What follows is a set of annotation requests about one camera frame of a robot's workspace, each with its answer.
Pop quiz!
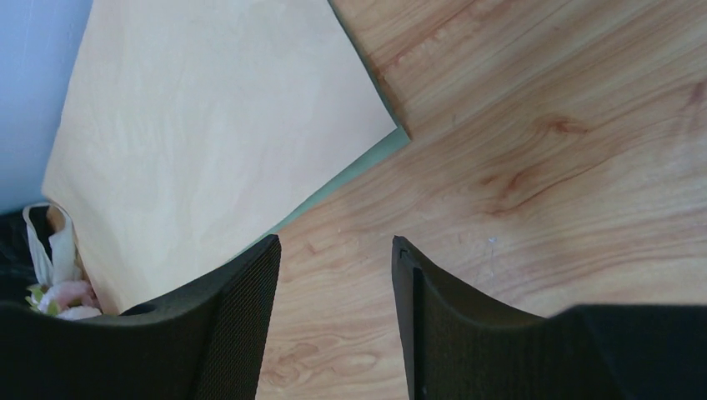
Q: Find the pink fake rose stem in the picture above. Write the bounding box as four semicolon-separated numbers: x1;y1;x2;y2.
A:
25;280;103;321

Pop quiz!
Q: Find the green and tan wrapping paper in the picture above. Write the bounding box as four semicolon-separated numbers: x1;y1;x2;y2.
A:
43;1;408;313

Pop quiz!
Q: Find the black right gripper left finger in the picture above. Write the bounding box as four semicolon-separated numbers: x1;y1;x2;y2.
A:
1;235;281;399

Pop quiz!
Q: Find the beige ribbon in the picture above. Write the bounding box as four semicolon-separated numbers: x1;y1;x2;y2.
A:
22;202;83;287

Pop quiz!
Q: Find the black blanket with cream flowers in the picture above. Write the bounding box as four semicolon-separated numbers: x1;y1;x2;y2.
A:
1;205;54;308

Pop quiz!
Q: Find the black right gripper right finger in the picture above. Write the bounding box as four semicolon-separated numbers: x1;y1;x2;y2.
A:
391;237;706;399

